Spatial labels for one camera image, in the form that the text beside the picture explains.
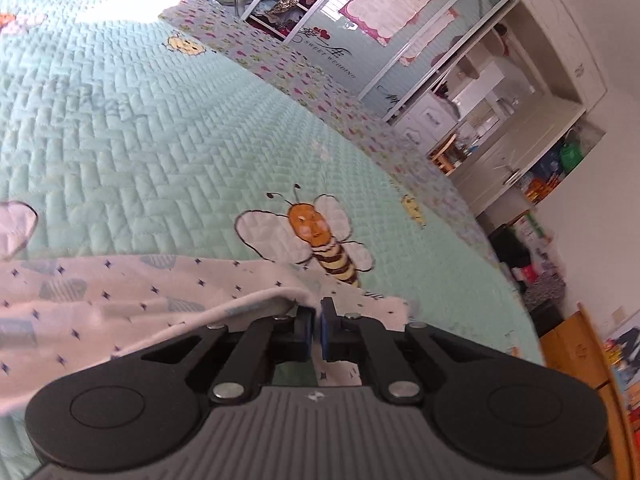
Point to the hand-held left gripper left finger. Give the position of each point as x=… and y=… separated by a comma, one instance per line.
x=306, y=332

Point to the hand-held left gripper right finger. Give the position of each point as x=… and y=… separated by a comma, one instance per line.
x=325, y=332

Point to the white star-print garment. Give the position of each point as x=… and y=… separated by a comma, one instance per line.
x=125, y=300

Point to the pile of clothes in wardrobe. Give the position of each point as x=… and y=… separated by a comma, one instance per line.
x=287, y=5

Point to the black armchair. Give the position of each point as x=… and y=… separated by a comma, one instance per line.
x=505, y=250

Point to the wooden chair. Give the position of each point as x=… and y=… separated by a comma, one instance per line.
x=444, y=152

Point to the dark patterned garment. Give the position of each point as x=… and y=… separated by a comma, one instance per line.
x=545, y=292

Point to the green and white carton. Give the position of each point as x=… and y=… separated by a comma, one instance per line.
x=527, y=227

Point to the white drawer cabinet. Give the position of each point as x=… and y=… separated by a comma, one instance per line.
x=425, y=120

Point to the wooden desk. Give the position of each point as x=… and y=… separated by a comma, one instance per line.
x=565, y=355

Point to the green bee-print quilt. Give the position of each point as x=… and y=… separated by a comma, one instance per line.
x=150, y=135

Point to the row of snack packets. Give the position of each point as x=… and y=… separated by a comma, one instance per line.
x=540, y=187

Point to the white door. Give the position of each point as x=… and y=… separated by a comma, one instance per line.
x=525, y=150

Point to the sliding-door wardrobe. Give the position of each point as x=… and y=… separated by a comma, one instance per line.
x=360, y=60

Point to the uniformed child portrait photo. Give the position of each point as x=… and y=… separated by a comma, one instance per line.
x=625, y=355

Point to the green bag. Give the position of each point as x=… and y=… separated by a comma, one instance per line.
x=571, y=156

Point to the narrow pink-bordered poster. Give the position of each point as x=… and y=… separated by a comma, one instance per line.
x=427, y=37

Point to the large pink-bordered poster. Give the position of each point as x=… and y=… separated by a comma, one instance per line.
x=385, y=0

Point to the white overhead cabinets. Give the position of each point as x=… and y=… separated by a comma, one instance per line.
x=550, y=20

